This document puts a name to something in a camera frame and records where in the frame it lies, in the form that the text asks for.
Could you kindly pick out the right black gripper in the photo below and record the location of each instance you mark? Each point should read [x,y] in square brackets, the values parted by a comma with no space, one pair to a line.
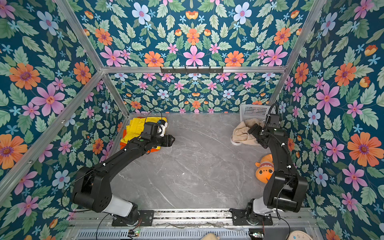
[255,130]

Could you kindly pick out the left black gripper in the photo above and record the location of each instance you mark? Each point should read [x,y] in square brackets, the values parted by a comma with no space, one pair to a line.
[167,140]

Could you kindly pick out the beige shorts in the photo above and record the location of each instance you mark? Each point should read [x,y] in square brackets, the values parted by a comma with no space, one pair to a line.
[240,133]

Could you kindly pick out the yellow shorts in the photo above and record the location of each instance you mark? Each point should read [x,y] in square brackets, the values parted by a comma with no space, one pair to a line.
[136,126]

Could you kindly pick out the orange shorts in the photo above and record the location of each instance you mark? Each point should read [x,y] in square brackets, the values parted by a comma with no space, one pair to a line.
[133,144]

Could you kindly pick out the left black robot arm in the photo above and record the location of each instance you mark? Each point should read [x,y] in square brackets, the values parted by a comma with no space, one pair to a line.
[92,187]

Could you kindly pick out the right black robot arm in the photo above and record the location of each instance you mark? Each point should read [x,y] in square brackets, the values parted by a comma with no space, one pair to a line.
[285,190]

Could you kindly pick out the white plastic laundry basket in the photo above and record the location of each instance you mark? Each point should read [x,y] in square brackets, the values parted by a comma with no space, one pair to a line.
[248,112]

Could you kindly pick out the white tape roll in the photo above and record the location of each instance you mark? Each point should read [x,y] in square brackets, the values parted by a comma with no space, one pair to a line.
[236,143]

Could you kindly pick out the orange plush toy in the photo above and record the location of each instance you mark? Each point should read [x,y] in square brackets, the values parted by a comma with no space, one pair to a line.
[265,168]

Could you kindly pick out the beige rounded object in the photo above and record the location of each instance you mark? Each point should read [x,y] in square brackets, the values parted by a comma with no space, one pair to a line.
[210,236]

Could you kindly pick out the white round device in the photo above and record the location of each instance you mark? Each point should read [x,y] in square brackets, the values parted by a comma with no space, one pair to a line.
[299,235]

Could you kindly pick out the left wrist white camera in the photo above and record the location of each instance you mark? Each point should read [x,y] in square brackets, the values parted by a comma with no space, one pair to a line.
[162,127]

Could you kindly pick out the black wall hook rail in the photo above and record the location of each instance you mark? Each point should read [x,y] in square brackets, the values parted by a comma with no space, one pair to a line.
[192,70]

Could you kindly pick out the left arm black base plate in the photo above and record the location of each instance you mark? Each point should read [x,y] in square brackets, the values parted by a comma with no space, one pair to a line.
[136,218]

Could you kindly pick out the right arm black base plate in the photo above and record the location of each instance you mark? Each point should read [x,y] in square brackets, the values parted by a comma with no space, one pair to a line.
[243,217]

